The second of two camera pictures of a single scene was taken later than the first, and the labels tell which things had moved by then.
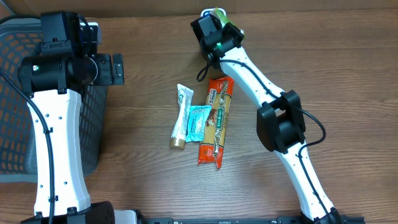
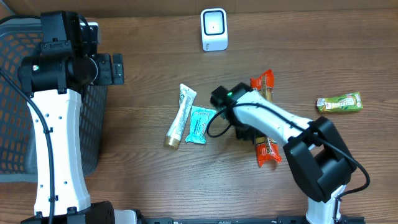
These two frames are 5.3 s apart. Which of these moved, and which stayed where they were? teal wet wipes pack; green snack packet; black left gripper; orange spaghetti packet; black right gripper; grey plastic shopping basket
Moved: green snack packet; orange spaghetti packet; black right gripper
Stayed: teal wet wipes pack; grey plastic shopping basket; black left gripper
